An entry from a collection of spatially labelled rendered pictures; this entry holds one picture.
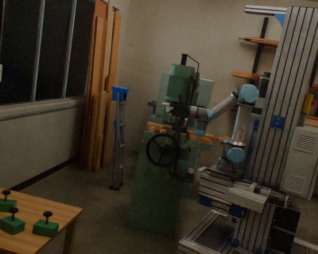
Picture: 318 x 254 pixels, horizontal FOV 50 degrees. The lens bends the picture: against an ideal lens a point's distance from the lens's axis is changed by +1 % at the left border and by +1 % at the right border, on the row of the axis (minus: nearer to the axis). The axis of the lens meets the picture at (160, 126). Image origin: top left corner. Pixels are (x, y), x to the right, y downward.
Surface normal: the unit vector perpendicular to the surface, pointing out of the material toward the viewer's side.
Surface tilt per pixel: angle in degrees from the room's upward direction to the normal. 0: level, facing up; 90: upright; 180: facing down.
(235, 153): 97
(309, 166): 90
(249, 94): 83
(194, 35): 90
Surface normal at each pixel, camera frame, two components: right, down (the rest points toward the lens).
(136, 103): -0.22, 0.14
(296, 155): -0.45, 0.08
